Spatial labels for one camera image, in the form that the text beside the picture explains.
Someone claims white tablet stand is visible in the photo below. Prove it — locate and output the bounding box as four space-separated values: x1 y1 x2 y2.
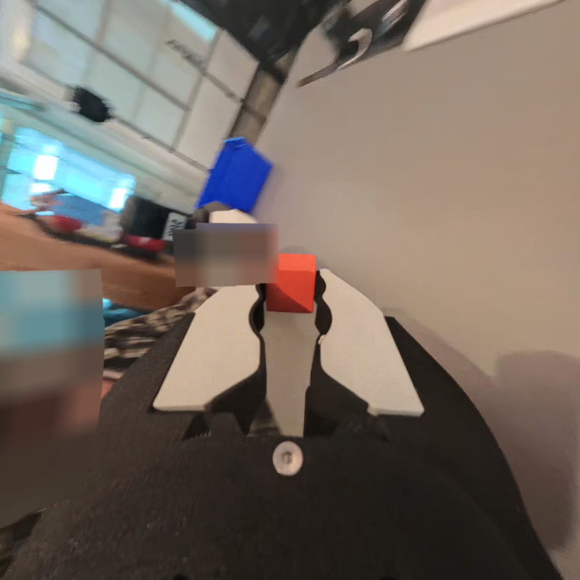
378 0 567 51

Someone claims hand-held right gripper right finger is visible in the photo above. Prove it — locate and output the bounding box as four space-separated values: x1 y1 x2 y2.
309 269 425 417

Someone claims blue plastic bin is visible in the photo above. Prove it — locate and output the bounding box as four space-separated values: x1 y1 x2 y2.
197 137 273 214

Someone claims red cube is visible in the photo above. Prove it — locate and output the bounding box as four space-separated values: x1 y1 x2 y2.
266 253 316 313

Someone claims white cable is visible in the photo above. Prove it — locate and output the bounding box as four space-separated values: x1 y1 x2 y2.
346 28 374 64

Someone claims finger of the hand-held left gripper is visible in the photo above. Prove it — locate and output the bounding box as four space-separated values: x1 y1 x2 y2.
209 209 259 225

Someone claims person's left forearm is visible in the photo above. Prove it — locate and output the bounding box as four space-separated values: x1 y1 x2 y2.
102 286 218 395

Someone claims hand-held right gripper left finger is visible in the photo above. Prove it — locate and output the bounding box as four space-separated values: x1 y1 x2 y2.
153 285 268 413

